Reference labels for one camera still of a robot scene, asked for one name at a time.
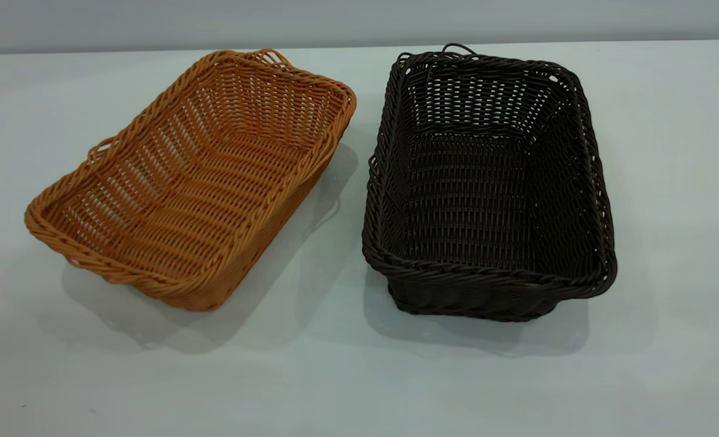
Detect dark brown wicker basket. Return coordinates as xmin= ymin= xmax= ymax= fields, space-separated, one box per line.
xmin=361 ymin=43 xmax=618 ymax=323

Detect orange wicker basket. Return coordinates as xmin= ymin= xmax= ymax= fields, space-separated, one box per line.
xmin=24 ymin=49 xmax=358 ymax=313

